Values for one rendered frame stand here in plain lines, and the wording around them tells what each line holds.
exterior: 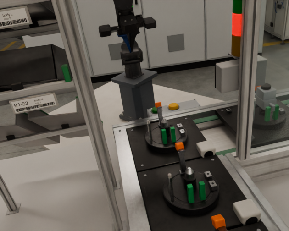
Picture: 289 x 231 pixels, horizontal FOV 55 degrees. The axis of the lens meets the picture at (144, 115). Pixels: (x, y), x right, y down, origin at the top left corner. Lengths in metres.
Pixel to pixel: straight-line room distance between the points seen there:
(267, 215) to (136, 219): 0.30
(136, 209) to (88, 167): 0.37
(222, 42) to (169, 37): 0.73
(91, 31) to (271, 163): 3.24
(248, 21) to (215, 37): 3.34
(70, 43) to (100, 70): 3.46
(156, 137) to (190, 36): 3.10
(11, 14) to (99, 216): 0.59
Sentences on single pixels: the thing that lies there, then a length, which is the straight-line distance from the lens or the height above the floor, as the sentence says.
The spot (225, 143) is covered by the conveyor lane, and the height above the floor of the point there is 0.92.
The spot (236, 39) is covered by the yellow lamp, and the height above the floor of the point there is 1.30.
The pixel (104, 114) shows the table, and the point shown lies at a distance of 1.36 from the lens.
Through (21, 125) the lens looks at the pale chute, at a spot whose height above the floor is 1.17.
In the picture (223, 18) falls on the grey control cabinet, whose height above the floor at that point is 0.65.
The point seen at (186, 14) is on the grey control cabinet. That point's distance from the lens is 3.85.
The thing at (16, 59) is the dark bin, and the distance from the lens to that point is 0.63.
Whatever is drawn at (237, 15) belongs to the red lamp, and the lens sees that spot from 0.70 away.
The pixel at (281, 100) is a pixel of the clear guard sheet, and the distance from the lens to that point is 0.82.
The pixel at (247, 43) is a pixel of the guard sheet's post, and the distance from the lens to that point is 0.69.
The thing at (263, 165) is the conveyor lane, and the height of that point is 0.92.
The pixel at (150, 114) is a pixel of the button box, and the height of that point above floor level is 0.96.
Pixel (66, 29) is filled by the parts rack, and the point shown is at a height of 1.41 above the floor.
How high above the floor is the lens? 1.50
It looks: 30 degrees down
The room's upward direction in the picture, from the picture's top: 9 degrees counter-clockwise
